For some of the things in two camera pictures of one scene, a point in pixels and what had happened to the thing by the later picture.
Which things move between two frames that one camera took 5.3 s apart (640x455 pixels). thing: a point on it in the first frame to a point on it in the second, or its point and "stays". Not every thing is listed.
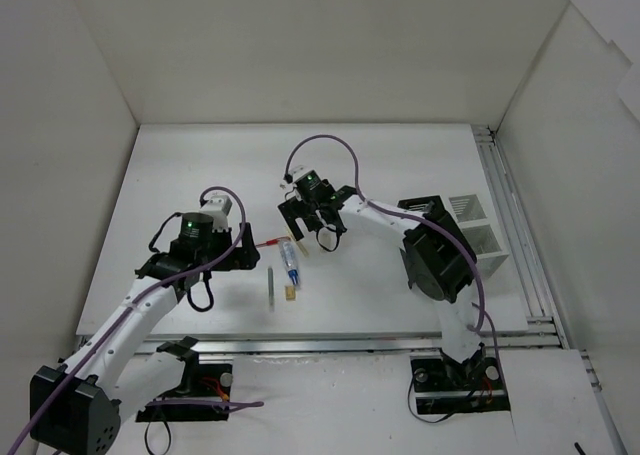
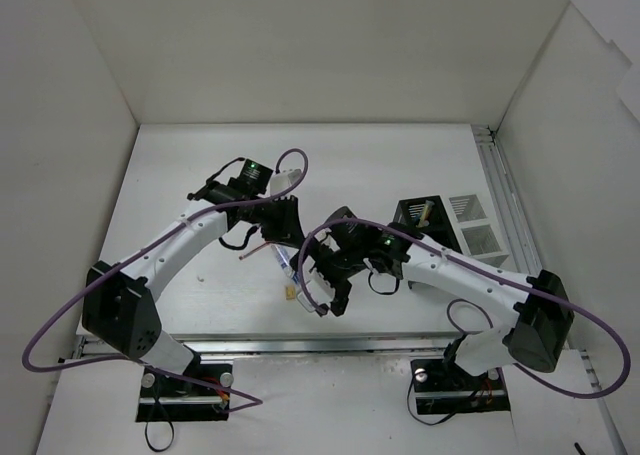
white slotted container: (483, 238) stays
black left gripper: (240, 248) to (286, 220)
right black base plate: (442, 387) stays
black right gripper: (304, 210) to (330, 268)
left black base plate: (214, 382) stays
